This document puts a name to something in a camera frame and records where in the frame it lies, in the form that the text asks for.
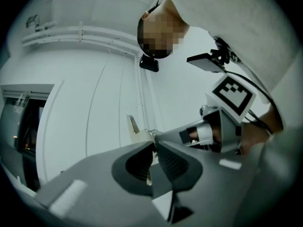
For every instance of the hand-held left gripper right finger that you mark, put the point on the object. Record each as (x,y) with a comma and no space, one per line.
(213,188)

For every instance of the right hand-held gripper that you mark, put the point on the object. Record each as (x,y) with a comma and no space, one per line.
(230,131)

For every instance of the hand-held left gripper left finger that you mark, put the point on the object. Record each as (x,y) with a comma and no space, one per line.
(94,193)

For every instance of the small metal part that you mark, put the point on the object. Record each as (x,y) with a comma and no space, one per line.
(138,136)

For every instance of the person's right forearm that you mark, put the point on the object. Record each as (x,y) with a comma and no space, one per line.
(272,119)

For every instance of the person's right hand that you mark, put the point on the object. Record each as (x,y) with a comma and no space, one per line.
(254,136)

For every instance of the black flat chest device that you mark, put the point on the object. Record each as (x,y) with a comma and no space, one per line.
(206,61)

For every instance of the dark window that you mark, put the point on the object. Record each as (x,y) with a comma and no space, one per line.
(23,122)

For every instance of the person's head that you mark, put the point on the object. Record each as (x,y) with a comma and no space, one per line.
(161,32)

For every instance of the person's white shirt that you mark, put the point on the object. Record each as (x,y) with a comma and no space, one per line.
(236,13)

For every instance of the grey ceiling fixture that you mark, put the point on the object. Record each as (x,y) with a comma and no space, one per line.
(32,21)

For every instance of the grey gripper camera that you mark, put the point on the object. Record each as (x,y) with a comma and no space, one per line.
(204,109)

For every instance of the black head-worn camera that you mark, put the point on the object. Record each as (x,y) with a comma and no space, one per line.
(149,63)

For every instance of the black chest mount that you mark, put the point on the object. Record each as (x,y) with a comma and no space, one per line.
(222,51)

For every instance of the white horizontal wall pipes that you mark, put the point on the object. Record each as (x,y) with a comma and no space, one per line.
(82,35)

